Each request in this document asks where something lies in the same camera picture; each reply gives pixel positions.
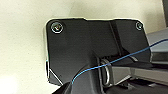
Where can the dark grey robot base plate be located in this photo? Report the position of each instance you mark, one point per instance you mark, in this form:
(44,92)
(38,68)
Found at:
(76,40)

